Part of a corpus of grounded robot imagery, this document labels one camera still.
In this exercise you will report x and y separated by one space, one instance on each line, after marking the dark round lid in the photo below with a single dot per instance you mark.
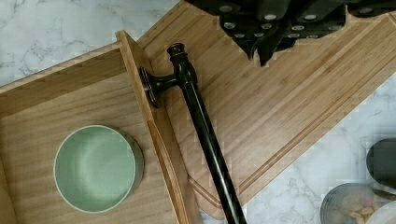
381 162

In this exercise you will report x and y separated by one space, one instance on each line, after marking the glass jar with nuts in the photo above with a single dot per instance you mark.
352 203

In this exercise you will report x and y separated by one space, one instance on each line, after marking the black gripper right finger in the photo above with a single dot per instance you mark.
288 20

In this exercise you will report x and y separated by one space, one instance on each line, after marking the green ceramic bowl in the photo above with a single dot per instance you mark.
96 168

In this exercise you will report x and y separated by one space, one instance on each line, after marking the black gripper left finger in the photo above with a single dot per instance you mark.
239 20

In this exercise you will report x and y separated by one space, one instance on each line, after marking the bamboo cutting board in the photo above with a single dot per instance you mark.
265 117

